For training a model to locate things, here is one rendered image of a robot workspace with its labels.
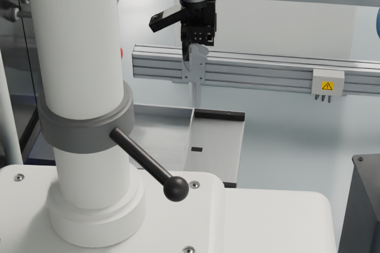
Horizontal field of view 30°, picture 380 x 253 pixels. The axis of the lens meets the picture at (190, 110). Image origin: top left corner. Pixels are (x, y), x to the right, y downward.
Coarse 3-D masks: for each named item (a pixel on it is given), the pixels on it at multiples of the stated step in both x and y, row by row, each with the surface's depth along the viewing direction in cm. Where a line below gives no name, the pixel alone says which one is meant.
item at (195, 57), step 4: (192, 44) 174; (192, 48) 174; (196, 48) 174; (192, 52) 175; (196, 52) 175; (192, 56) 176; (196, 56) 176; (200, 56) 176; (204, 56) 175; (192, 60) 177; (196, 60) 176; (200, 60) 176; (204, 60) 176; (184, 64) 178; (188, 64) 177; (192, 64) 177; (188, 68) 179
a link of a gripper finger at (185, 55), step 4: (184, 36) 171; (184, 40) 170; (184, 44) 171; (188, 44) 172; (184, 48) 172; (188, 48) 172; (184, 52) 173; (188, 52) 174; (184, 56) 174; (188, 56) 175; (184, 60) 176; (188, 60) 175
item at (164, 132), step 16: (144, 112) 199; (160, 112) 198; (176, 112) 197; (192, 112) 194; (144, 128) 194; (160, 128) 194; (176, 128) 194; (144, 144) 189; (160, 144) 189; (176, 144) 189; (160, 160) 184; (176, 160) 184
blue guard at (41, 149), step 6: (36, 138) 145; (42, 138) 149; (36, 144) 145; (42, 144) 149; (48, 144) 153; (36, 150) 145; (42, 150) 149; (48, 150) 153; (30, 156) 142; (36, 156) 146; (42, 156) 150; (48, 156) 154; (54, 156) 158; (30, 162) 142; (36, 162) 146; (42, 162) 150; (48, 162) 154; (54, 162) 159
